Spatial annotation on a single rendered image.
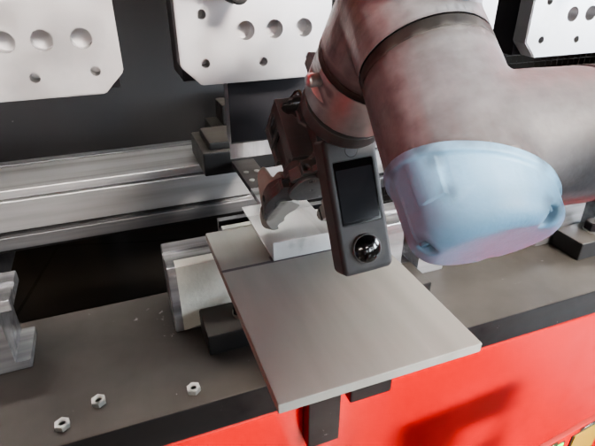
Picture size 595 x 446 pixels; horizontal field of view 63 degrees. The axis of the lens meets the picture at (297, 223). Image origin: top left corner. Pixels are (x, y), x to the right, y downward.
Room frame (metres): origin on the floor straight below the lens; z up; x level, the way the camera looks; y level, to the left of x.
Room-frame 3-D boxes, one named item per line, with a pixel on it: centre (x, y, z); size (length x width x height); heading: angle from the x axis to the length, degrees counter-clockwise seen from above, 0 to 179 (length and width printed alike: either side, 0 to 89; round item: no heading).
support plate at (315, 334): (0.39, -0.02, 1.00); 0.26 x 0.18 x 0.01; 21
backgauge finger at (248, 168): (0.68, 0.08, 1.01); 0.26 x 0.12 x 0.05; 21
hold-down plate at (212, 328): (0.49, -0.03, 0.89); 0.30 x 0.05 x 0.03; 111
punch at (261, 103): (0.53, 0.03, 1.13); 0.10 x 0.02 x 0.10; 111
